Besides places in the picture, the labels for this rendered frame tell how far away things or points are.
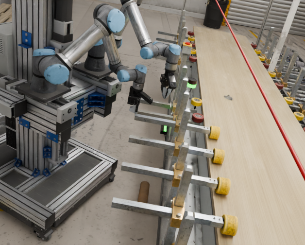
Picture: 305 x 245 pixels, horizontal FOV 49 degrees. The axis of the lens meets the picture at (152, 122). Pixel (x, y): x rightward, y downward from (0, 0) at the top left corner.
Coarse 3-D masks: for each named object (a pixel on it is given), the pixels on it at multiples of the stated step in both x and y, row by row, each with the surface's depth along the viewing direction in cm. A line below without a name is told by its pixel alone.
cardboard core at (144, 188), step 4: (140, 184) 288; (144, 184) 284; (148, 184) 287; (140, 188) 282; (144, 188) 280; (148, 188) 283; (140, 192) 276; (144, 192) 275; (148, 192) 280; (140, 196) 272; (144, 196) 272; (140, 200) 267; (144, 200) 268
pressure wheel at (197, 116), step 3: (195, 114) 230; (198, 114) 230; (201, 114) 231; (192, 117) 228; (195, 117) 226; (198, 117) 226; (201, 117) 227; (192, 120) 228; (195, 120) 226; (198, 120) 226; (201, 120) 226
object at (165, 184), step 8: (176, 72) 348; (176, 80) 332; (168, 112) 273; (168, 128) 248; (168, 136) 238; (168, 152) 219; (168, 160) 213; (168, 168) 206; (168, 184) 193; (168, 192) 187; (160, 200) 187; (160, 224) 166; (160, 232) 161; (160, 240) 157
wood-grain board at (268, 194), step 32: (224, 32) 458; (224, 64) 337; (256, 64) 356; (256, 96) 278; (224, 128) 220; (256, 128) 228; (288, 128) 237; (224, 160) 188; (256, 160) 194; (288, 160) 200; (256, 192) 168; (288, 192) 173; (256, 224) 149; (288, 224) 152
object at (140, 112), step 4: (140, 112) 229; (144, 112) 229; (148, 112) 230; (152, 112) 231; (152, 116) 230; (156, 116) 229; (160, 116) 229; (164, 116) 229; (168, 116) 230; (172, 116) 231; (172, 120) 230; (188, 120) 230; (196, 124) 230
